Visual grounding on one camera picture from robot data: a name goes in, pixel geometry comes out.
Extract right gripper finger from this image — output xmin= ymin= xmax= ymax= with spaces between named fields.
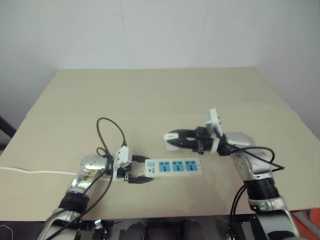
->
xmin=166 ymin=138 xmax=198 ymax=151
xmin=168 ymin=128 xmax=198 ymax=139

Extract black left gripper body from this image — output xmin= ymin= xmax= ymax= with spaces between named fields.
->
xmin=116 ymin=163 xmax=134 ymax=181

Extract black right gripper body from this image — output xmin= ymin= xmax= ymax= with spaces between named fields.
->
xmin=191 ymin=126 xmax=216 ymax=155

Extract white charger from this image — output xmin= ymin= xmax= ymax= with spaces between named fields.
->
xmin=163 ymin=132 xmax=186 ymax=152

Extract white power strip blue sockets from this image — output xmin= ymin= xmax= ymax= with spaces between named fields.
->
xmin=142 ymin=157 xmax=203 ymax=178

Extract dark rounded shape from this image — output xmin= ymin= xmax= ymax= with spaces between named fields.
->
xmin=119 ymin=223 xmax=147 ymax=240

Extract dark panel with hexagon outline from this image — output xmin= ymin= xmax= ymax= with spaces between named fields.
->
xmin=0 ymin=220 xmax=47 ymax=240

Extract orange object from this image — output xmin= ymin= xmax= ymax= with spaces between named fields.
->
xmin=291 ymin=209 xmax=320 ymax=240

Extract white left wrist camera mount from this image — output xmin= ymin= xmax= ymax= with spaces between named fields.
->
xmin=111 ymin=146 xmax=134 ymax=180

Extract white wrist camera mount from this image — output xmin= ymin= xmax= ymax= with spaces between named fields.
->
xmin=203 ymin=107 xmax=225 ymax=154
xmin=111 ymin=146 xmax=134 ymax=180

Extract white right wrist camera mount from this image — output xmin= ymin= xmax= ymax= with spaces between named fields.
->
xmin=203 ymin=107 xmax=225 ymax=154

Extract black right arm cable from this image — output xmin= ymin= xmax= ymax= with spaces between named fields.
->
xmin=215 ymin=129 xmax=286 ymax=238

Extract white power strip cord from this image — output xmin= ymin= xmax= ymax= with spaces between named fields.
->
xmin=0 ymin=166 xmax=119 ymax=181

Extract black frame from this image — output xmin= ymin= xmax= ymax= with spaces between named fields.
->
xmin=0 ymin=115 xmax=18 ymax=151

